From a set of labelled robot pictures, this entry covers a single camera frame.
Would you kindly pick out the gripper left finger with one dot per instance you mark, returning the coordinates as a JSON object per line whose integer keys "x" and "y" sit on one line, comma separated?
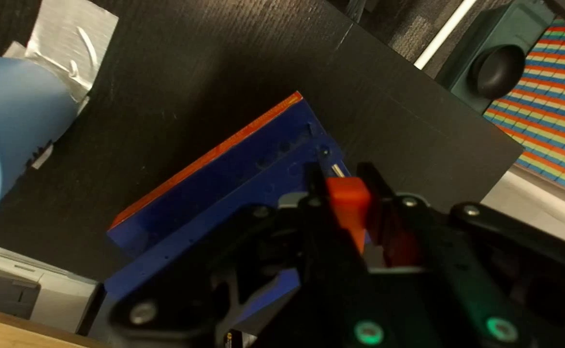
{"x": 200, "y": 270}

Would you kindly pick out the dark green box with round hollow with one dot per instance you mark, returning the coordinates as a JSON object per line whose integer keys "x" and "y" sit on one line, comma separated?
{"x": 495, "y": 43}

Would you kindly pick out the grey duct tape patch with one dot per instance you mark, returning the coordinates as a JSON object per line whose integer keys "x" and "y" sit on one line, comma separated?
{"x": 69, "y": 38}

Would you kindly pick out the light blue plastic cup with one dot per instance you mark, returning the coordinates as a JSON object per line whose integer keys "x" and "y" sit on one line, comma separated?
{"x": 16, "y": 121}

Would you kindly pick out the wooden table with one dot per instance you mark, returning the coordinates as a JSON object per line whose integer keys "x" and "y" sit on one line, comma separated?
{"x": 7, "y": 333}

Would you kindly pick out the white pole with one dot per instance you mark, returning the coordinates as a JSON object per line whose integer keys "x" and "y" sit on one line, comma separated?
{"x": 444, "y": 34}

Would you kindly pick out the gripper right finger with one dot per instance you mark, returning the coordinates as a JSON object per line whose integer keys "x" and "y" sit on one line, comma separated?
{"x": 485, "y": 270}

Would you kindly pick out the white printer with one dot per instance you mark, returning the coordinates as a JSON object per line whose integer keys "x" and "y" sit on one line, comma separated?
{"x": 31, "y": 290}

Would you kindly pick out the blue box with orange edge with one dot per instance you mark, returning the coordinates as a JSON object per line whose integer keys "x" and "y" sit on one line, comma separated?
{"x": 243, "y": 179}

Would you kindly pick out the colourful striped mat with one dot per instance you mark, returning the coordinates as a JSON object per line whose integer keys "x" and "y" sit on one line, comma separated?
{"x": 553, "y": 111}

